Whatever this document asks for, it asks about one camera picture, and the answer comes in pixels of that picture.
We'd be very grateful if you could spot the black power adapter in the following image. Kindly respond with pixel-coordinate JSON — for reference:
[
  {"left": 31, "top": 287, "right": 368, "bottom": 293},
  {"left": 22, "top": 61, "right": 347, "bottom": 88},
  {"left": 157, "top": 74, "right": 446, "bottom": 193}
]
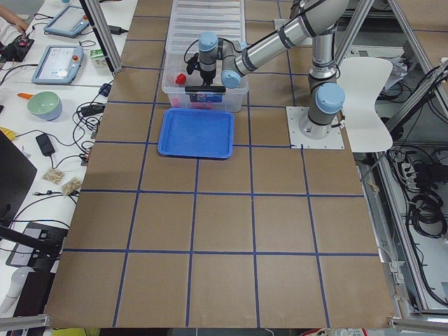
[{"left": 36, "top": 133, "right": 55, "bottom": 157}]

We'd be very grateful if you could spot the blue plastic tray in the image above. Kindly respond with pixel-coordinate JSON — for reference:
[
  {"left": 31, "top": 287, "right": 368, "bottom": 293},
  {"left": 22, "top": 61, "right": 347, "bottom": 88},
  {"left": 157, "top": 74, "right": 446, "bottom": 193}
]
[{"left": 157, "top": 108, "right": 235, "bottom": 160}]

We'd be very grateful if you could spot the green bowl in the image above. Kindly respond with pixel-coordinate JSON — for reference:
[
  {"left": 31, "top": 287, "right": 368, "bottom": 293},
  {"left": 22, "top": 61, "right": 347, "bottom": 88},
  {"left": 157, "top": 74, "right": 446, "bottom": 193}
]
[{"left": 27, "top": 91, "right": 62, "bottom": 121}]

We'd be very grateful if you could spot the black box latch handle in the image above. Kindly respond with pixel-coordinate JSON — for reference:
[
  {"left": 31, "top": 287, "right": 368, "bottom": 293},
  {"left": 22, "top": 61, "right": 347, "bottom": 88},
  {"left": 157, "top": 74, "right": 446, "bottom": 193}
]
[{"left": 184, "top": 85, "right": 226, "bottom": 95}]

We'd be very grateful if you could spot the green white carton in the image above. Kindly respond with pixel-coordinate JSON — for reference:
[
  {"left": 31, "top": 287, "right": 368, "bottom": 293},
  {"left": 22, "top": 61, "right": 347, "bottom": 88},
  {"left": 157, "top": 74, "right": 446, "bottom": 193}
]
[{"left": 89, "top": 49, "right": 108, "bottom": 69}]

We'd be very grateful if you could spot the blue teach pendant near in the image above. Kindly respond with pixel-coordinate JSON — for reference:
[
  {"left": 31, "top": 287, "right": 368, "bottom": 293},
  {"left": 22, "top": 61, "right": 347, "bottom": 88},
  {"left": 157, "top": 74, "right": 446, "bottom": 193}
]
[{"left": 31, "top": 45, "right": 84, "bottom": 85}]

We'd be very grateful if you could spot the aluminium frame post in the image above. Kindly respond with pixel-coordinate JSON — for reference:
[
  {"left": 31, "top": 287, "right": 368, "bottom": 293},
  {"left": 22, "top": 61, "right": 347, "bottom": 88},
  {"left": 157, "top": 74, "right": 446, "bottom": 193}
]
[{"left": 79, "top": 0, "right": 123, "bottom": 74}]

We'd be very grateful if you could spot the blue teach pendant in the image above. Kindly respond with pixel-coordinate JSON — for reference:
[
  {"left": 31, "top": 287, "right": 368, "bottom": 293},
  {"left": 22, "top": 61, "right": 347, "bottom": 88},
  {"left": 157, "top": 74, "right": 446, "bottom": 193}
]
[
  {"left": 43, "top": 6, "right": 90, "bottom": 38},
  {"left": 31, "top": 45, "right": 84, "bottom": 85}
]

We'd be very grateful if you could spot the red block far corner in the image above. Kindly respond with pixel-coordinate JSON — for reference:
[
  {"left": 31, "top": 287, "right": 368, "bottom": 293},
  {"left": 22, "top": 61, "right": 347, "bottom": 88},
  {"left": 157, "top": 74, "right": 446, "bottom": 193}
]
[{"left": 175, "top": 73, "right": 187, "bottom": 85}]

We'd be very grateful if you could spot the clear plastic storage box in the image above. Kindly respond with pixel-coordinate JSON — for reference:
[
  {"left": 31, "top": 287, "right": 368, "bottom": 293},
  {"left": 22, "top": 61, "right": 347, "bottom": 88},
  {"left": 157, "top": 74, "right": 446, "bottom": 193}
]
[{"left": 162, "top": 53, "right": 249, "bottom": 112}]

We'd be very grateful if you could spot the clear plastic box lid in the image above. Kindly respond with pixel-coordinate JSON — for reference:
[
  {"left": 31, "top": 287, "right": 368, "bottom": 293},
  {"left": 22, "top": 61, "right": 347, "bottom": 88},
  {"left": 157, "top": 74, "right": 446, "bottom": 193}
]
[{"left": 165, "top": 0, "right": 246, "bottom": 55}]

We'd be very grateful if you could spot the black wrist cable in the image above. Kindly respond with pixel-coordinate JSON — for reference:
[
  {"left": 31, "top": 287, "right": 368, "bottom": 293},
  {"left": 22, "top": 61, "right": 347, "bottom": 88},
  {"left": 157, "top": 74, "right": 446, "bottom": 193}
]
[{"left": 184, "top": 38, "right": 201, "bottom": 75}]

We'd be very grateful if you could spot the blue teach pendant far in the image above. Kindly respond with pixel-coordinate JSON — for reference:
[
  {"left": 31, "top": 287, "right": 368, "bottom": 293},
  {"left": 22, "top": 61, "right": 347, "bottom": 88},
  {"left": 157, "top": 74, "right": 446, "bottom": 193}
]
[{"left": 43, "top": 6, "right": 90, "bottom": 38}]

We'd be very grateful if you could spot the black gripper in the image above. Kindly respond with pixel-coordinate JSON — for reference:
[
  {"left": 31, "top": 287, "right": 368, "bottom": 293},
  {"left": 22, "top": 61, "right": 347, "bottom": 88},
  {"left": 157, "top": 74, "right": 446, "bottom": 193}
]
[{"left": 201, "top": 71, "right": 214, "bottom": 87}]

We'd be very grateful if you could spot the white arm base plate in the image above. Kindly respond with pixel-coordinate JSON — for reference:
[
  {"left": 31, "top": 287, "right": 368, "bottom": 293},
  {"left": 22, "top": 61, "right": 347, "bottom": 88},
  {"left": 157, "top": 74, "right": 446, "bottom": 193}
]
[{"left": 286, "top": 106, "right": 344, "bottom": 150}]

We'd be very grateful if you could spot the white chair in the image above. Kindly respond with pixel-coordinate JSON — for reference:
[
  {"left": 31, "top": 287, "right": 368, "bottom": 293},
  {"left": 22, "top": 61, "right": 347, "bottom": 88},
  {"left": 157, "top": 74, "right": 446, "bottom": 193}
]
[{"left": 337, "top": 57, "right": 393, "bottom": 153}]

